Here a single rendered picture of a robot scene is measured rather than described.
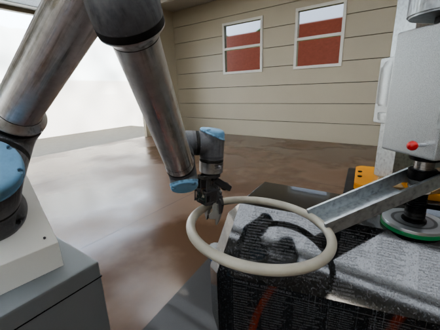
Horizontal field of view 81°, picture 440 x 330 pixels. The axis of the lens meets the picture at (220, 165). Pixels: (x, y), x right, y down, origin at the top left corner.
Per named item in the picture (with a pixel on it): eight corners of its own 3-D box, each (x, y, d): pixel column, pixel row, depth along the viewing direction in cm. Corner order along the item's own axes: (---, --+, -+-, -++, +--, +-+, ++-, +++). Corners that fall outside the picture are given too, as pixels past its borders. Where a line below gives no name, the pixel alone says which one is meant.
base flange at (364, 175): (355, 169, 211) (356, 164, 210) (431, 177, 188) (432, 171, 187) (353, 190, 170) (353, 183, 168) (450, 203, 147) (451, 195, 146)
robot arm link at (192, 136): (164, 150, 84) (202, 149, 87) (163, 124, 90) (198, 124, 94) (164, 166, 91) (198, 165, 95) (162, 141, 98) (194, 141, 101)
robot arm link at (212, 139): (196, 126, 98) (221, 126, 100) (195, 158, 101) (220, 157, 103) (200, 129, 89) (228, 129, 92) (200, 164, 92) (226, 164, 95)
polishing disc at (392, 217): (416, 209, 114) (416, 206, 114) (463, 234, 94) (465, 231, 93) (370, 212, 112) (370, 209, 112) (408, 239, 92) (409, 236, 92)
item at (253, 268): (290, 200, 117) (291, 193, 116) (374, 269, 71) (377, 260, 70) (180, 203, 106) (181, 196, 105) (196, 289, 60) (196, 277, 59)
